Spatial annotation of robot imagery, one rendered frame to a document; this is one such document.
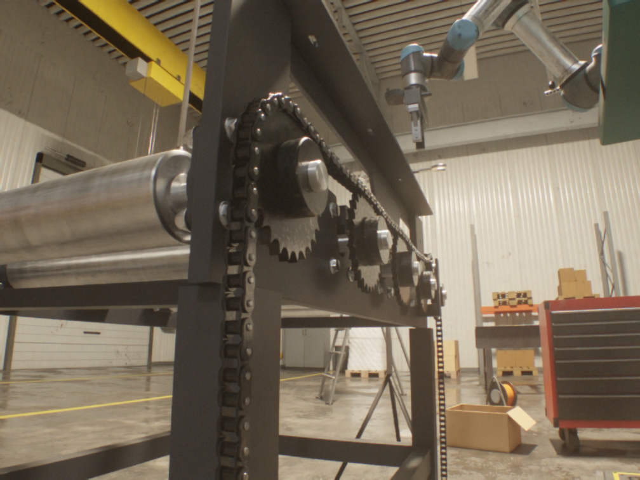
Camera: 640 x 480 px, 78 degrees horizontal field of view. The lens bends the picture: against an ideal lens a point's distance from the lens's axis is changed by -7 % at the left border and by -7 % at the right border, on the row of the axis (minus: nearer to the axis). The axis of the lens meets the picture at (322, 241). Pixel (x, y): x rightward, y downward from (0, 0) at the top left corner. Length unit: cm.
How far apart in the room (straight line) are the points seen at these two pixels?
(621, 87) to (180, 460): 118
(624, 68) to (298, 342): 1081
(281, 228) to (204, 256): 8
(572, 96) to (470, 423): 216
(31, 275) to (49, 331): 996
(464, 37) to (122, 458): 167
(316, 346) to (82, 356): 576
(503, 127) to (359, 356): 660
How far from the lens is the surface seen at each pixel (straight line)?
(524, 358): 1026
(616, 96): 129
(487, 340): 596
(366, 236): 68
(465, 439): 313
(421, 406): 157
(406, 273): 96
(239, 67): 51
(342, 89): 85
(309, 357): 1137
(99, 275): 100
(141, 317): 166
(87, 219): 56
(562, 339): 300
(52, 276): 113
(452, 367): 893
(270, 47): 60
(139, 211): 50
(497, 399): 428
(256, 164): 38
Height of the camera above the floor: 69
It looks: 14 degrees up
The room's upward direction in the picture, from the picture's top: straight up
